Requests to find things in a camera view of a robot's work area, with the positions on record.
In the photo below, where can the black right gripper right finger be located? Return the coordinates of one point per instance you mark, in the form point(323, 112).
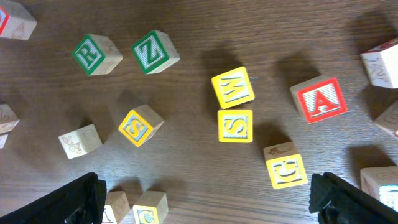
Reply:
point(336, 202)

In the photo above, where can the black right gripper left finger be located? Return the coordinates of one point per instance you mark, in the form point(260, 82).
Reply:
point(81, 201)

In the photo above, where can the red I letter block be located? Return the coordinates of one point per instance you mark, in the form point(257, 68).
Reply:
point(116, 207)

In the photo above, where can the red side wooden block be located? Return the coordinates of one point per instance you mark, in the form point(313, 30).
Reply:
point(81, 141)

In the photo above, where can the yellow block cluster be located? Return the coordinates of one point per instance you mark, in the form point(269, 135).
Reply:
point(387, 121)
point(151, 208)

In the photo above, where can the red A letter block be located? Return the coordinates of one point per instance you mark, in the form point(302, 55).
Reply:
point(319, 98)

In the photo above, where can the green R letter block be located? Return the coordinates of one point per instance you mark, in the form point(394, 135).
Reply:
point(97, 55)

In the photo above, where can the red C letter block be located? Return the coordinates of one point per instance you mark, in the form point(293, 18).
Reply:
point(16, 21)

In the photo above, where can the blue L letter block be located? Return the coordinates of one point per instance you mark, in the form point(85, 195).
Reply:
point(380, 183)

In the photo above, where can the yellow umbrella picture block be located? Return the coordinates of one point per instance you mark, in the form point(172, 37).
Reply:
point(285, 165)

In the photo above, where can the yellow block near R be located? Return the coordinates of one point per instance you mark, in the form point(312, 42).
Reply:
point(140, 124)

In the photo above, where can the yellow block left middle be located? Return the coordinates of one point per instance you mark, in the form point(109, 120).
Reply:
point(8, 119)

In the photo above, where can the yellow block lower middle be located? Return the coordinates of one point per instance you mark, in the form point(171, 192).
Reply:
point(235, 125)

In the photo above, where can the blue side wooden block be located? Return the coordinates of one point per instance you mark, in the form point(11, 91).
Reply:
point(381, 64)

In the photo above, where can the yellow block upper middle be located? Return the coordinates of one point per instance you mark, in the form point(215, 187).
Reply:
point(233, 88)

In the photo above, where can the green Z letter block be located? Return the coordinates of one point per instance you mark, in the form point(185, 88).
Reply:
point(155, 52)

